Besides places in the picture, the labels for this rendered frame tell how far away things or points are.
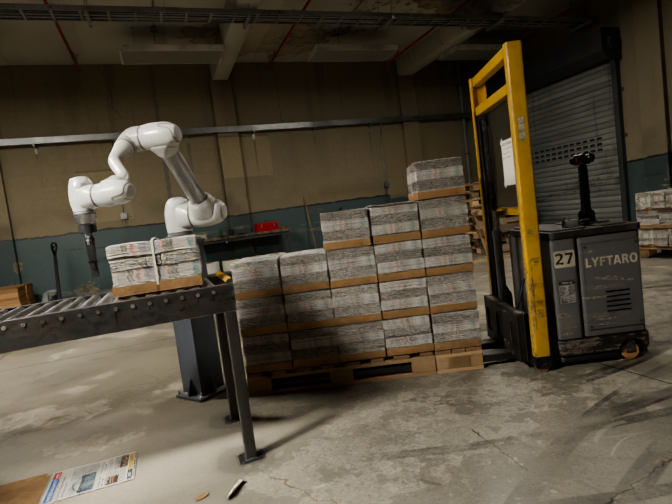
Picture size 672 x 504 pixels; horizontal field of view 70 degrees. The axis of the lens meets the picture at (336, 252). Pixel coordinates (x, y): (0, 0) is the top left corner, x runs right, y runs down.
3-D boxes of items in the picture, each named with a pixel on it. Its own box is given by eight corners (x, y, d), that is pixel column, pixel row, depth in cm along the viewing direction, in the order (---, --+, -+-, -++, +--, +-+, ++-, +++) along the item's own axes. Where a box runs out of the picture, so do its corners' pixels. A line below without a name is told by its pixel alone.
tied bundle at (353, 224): (326, 247, 324) (321, 213, 323) (369, 242, 323) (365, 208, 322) (323, 251, 287) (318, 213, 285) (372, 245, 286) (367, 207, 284)
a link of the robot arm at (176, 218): (174, 232, 314) (169, 199, 312) (200, 229, 311) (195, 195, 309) (162, 234, 298) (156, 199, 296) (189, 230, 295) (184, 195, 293)
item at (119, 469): (137, 452, 237) (137, 450, 237) (134, 480, 210) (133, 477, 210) (54, 474, 225) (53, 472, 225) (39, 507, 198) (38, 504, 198)
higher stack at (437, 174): (425, 355, 330) (403, 168, 320) (468, 350, 329) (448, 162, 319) (436, 374, 291) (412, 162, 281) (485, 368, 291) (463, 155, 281)
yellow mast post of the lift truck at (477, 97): (493, 326, 346) (468, 80, 333) (505, 325, 346) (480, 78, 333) (497, 329, 337) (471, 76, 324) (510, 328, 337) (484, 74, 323)
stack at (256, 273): (259, 376, 332) (242, 257, 325) (426, 355, 330) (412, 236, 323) (248, 397, 293) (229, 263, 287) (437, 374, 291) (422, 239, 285)
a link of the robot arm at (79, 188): (65, 213, 208) (92, 209, 206) (59, 177, 207) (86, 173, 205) (82, 212, 219) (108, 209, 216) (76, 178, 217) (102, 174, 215)
